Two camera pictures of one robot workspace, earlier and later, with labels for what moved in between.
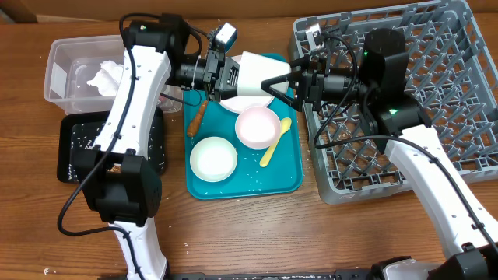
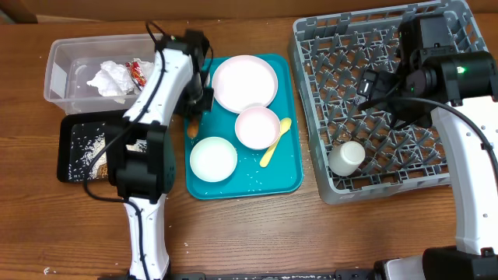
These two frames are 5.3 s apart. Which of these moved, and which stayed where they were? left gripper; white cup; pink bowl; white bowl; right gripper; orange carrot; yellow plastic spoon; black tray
Moved: right gripper; white cup; left gripper
Stayed: yellow plastic spoon; black tray; orange carrot; white bowl; pink bowl
